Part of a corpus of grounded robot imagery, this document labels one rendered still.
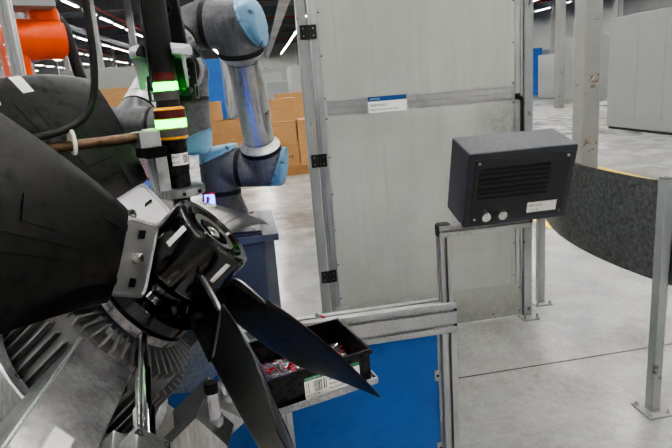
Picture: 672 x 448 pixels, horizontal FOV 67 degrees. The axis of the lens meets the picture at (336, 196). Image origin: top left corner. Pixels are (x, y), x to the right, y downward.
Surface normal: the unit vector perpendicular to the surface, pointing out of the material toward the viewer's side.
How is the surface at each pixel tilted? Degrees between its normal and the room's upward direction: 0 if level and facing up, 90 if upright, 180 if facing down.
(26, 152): 75
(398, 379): 90
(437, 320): 90
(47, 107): 48
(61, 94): 44
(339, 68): 90
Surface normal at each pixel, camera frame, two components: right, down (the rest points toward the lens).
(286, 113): 0.21, 0.20
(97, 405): 0.70, -0.71
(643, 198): -0.95, 0.14
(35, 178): 0.93, -0.21
